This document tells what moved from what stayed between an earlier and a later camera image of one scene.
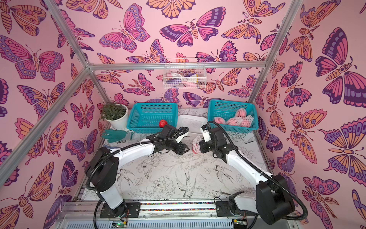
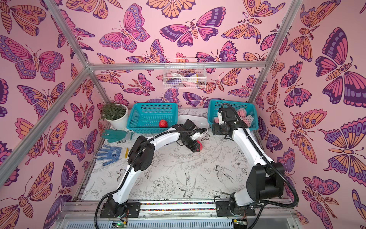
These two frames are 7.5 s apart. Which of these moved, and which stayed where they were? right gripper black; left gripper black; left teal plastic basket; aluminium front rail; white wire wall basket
Moved: left gripper black; right gripper black
Stayed: white wire wall basket; left teal plastic basket; aluminium front rail
